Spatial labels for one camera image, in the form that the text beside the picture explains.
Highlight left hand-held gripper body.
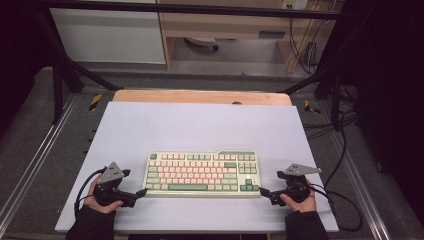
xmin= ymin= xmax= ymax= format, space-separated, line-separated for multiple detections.
xmin=93 ymin=162 xmax=138 ymax=208

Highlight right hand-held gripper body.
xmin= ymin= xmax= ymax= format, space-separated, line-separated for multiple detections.
xmin=269 ymin=163 xmax=323 ymax=206

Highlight pink and green keyboard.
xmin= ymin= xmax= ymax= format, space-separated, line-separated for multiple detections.
xmin=143 ymin=149 xmax=263 ymax=199

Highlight person's right hand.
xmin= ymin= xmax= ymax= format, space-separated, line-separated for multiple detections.
xmin=279 ymin=179 xmax=317 ymax=214

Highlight person's left hand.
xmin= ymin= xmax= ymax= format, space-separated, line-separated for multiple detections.
xmin=83 ymin=174 xmax=124 ymax=215

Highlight yellow black tape strip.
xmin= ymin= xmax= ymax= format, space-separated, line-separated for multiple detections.
xmin=88 ymin=93 xmax=103 ymax=112
xmin=303 ymin=99 xmax=321 ymax=115

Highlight white board sheet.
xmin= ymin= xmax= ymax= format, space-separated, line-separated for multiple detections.
xmin=54 ymin=101 xmax=339 ymax=233

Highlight white cabinet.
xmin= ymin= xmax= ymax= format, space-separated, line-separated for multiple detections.
xmin=49 ymin=0 xmax=167 ymax=65

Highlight white chair base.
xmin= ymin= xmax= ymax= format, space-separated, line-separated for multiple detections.
xmin=184 ymin=36 xmax=220 ymax=52

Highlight light wooden desk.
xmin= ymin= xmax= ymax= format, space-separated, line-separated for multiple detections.
xmin=156 ymin=0 xmax=344 ymax=73

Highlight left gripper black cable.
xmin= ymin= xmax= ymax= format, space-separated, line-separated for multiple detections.
xmin=73 ymin=167 xmax=106 ymax=218

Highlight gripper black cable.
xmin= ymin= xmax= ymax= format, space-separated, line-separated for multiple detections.
xmin=73 ymin=167 xmax=106 ymax=218
xmin=308 ymin=183 xmax=364 ymax=233

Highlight aluminium rail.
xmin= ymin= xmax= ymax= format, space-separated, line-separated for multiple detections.
xmin=328 ymin=129 xmax=391 ymax=240
xmin=0 ymin=94 xmax=79 ymax=228

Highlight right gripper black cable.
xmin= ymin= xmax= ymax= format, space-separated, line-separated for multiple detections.
xmin=308 ymin=183 xmax=364 ymax=233

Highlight black floor cables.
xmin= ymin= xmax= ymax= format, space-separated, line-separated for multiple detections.
xmin=301 ymin=84 xmax=359 ymax=141

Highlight hanging black cables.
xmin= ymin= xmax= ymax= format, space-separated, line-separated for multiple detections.
xmin=288 ymin=16 xmax=329 ymax=76

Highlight white wall socket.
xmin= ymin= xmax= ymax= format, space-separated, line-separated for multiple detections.
xmin=281 ymin=0 xmax=309 ymax=10

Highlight black metal frame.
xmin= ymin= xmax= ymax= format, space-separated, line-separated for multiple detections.
xmin=31 ymin=0 xmax=354 ymax=131

